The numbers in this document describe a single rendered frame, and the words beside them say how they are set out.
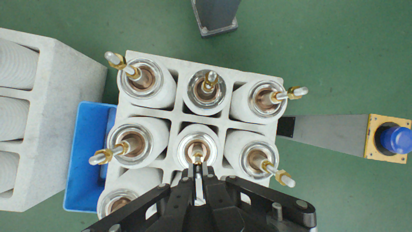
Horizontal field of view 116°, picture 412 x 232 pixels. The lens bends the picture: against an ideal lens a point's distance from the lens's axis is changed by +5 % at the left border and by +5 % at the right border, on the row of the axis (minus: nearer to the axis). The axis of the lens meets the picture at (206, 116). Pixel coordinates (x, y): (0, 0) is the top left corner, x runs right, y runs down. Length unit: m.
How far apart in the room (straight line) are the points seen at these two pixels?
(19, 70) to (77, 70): 0.10
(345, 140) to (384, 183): 0.66
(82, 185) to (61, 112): 0.23
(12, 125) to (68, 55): 0.19
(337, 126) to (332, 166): 0.44
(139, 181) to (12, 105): 0.32
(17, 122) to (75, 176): 0.19
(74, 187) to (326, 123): 0.66
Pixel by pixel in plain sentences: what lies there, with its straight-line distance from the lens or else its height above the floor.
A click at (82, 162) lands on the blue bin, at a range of 0.54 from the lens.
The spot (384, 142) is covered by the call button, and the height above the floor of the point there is 0.32.
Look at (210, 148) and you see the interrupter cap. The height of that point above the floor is 0.25.
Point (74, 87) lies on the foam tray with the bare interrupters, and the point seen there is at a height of 0.11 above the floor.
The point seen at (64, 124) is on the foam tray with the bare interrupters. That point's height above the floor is 0.12.
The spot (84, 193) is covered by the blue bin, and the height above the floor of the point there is 0.06.
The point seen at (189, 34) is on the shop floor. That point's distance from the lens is 0.58.
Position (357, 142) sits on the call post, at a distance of 0.33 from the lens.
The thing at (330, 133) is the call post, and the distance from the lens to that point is 0.36.
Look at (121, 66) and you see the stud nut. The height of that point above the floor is 0.33.
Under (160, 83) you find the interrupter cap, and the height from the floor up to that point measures 0.25.
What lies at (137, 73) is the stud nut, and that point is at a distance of 0.23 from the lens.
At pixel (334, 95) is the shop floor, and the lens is 0.76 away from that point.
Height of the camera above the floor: 0.49
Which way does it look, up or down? 85 degrees down
